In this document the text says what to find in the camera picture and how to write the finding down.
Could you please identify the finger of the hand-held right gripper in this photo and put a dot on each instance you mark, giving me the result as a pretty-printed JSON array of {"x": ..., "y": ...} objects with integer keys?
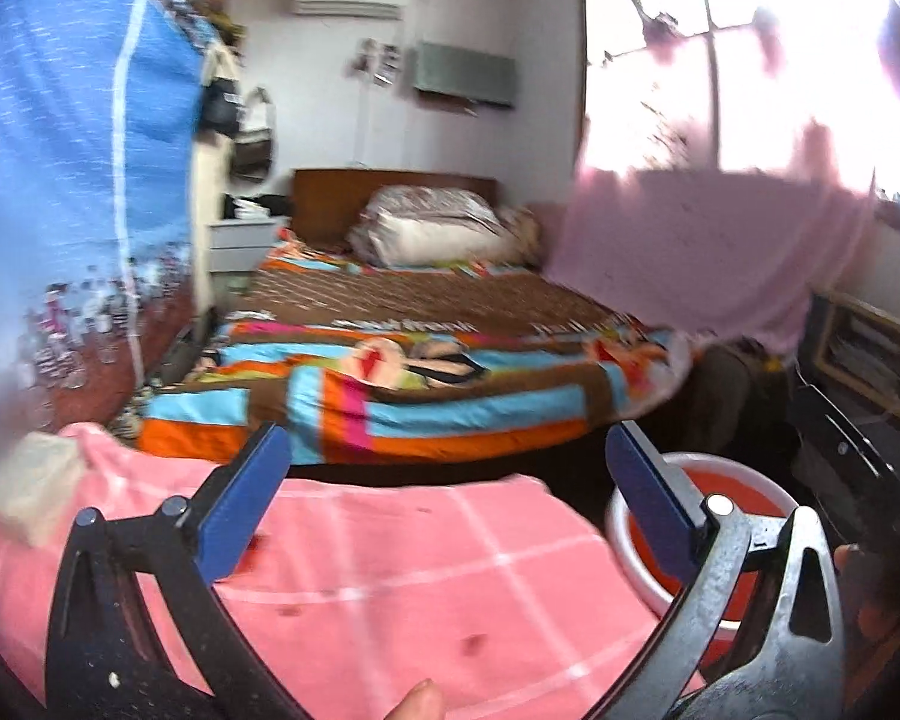
[{"x": 847, "y": 457}]

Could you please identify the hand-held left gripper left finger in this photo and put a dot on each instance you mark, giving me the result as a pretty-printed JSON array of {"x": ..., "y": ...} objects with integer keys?
[{"x": 244, "y": 495}]

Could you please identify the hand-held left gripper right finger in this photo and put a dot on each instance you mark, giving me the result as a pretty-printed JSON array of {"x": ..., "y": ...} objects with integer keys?
[{"x": 649, "y": 495}]

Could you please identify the red and white plastic bucket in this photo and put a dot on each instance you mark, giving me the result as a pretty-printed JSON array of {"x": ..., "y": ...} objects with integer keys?
[{"x": 742, "y": 484}]

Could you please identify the person's right hand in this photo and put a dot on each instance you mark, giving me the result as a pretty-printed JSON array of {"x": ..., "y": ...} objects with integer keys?
[{"x": 874, "y": 611}]

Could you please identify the person's left hand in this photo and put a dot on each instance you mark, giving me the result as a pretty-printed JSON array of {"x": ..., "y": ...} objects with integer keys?
[{"x": 416, "y": 701}]

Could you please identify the stack of papers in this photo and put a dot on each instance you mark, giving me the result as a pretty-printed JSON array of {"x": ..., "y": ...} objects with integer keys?
[{"x": 870, "y": 352}]

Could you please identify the small yellow object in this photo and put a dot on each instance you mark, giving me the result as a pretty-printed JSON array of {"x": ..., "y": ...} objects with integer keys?
[{"x": 776, "y": 364}]

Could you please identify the dark cloth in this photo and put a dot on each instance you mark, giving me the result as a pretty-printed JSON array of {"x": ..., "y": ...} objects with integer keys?
[{"x": 735, "y": 397}]

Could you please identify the wooden bookshelf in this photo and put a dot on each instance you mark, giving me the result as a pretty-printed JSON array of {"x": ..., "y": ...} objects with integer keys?
[{"x": 870, "y": 309}]

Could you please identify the pink checked cloth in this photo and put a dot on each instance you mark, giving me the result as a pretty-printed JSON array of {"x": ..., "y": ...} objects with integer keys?
[{"x": 420, "y": 562}]

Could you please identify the colourful printed bed blanket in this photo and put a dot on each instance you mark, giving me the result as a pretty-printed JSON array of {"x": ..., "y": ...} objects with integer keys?
[{"x": 420, "y": 390}]

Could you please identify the white rectangular block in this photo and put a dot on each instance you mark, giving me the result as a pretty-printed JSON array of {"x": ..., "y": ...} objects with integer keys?
[{"x": 30, "y": 484}]

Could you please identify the pink curtain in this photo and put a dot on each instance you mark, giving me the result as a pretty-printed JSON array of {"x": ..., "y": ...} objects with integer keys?
[{"x": 682, "y": 255}]

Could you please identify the white drawer cabinet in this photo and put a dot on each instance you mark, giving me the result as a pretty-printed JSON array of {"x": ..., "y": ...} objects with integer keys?
[{"x": 244, "y": 244}]

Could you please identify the beige plush pillow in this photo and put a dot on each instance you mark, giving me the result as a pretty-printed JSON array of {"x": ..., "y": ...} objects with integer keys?
[{"x": 521, "y": 232}]

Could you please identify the brown wooden headboard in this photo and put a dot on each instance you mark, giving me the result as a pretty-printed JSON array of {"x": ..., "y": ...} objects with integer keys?
[{"x": 322, "y": 202}]

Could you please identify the patterned grey pillow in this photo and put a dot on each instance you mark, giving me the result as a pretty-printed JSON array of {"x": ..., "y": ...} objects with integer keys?
[{"x": 427, "y": 202}]

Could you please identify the oval hanging mirror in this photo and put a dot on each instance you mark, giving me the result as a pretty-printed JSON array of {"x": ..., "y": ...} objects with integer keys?
[{"x": 255, "y": 131}]

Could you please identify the blue patterned cloth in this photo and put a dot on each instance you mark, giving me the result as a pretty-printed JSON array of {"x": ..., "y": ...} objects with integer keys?
[{"x": 60, "y": 165}]

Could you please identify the black hanging bag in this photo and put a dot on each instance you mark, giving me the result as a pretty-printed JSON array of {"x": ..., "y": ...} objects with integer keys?
[{"x": 219, "y": 109}]

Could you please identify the window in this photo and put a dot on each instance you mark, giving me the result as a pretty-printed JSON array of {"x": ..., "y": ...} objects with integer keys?
[{"x": 795, "y": 37}]

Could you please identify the green wall cabinet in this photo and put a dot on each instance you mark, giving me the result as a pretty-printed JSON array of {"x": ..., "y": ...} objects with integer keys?
[{"x": 465, "y": 75}]

